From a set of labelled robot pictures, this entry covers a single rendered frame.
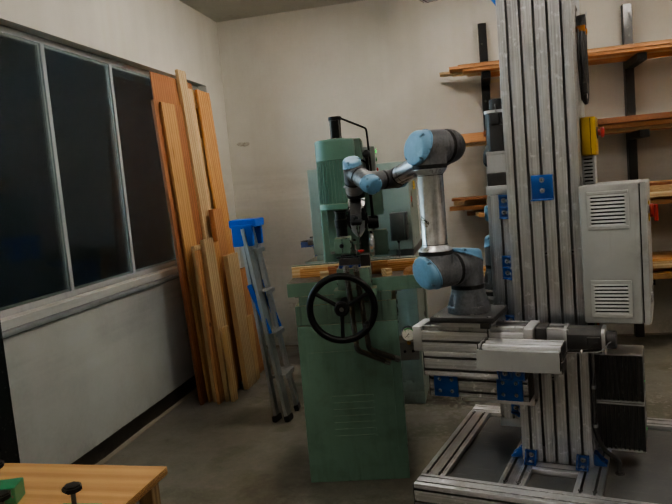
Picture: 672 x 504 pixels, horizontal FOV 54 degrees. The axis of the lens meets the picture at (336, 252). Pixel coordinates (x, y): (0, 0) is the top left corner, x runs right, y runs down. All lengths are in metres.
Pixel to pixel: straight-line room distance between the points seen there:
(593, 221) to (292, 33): 3.61
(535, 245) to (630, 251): 0.31
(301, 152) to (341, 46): 0.88
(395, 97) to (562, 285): 3.08
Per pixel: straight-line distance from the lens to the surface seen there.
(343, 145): 2.87
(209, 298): 4.19
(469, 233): 5.18
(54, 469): 2.24
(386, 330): 2.84
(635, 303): 2.38
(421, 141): 2.18
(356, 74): 5.30
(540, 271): 2.44
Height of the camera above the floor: 1.30
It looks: 6 degrees down
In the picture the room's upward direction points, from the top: 5 degrees counter-clockwise
